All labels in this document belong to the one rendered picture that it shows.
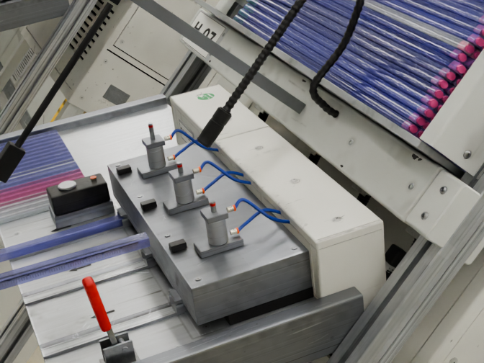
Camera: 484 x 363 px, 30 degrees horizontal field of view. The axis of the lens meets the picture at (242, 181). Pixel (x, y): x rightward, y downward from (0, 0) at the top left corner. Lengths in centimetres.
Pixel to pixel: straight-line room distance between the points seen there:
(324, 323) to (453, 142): 23
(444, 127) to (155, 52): 151
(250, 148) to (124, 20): 120
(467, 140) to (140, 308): 40
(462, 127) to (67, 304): 48
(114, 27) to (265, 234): 139
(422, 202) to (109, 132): 66
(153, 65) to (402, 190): 146
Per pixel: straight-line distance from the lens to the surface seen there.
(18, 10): 224
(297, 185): 105
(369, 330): 97
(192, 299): 94
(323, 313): 96
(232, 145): 116
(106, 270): 110
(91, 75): 232
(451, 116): 92
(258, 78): 113
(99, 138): 145
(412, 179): 97
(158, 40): 235
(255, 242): 99
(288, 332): 95
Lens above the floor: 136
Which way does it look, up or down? 7 degrees down
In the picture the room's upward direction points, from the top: 35 degrees clockwise
